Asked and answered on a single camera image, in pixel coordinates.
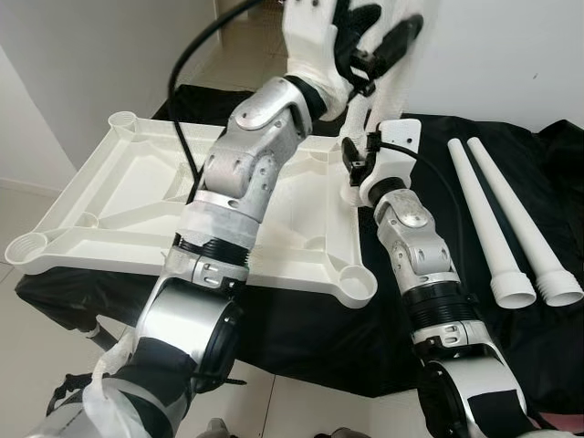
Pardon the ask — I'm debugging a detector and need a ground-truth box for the black metal table leg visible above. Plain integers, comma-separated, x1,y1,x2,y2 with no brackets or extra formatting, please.
84,321,120,346

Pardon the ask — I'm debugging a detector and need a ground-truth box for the grey left robot foot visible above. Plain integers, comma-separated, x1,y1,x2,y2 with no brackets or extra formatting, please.
203,418,231,438

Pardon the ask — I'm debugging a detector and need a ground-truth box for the pink plastic stool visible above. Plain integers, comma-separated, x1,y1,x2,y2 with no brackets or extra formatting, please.
534,412,584,434

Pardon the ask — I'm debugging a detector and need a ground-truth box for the white plastic table top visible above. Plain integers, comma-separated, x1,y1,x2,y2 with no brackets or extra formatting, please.
5,111,378,309

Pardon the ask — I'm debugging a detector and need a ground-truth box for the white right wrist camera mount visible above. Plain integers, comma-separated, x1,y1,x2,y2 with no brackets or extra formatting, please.
360,119,422,206

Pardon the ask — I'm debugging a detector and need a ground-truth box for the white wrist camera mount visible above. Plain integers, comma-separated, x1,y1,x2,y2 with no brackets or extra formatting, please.
360,119,422,206
281,0,359,97

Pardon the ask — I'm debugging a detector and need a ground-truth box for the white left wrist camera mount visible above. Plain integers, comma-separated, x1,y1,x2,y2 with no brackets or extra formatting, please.
281,0,359,97

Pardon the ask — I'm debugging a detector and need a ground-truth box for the black fabric table cover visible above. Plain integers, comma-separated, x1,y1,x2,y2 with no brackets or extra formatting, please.
14,84,584,425

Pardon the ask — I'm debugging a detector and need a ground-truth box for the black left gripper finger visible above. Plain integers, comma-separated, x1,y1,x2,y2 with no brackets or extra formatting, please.
365,14,425,78
345,3,384,45

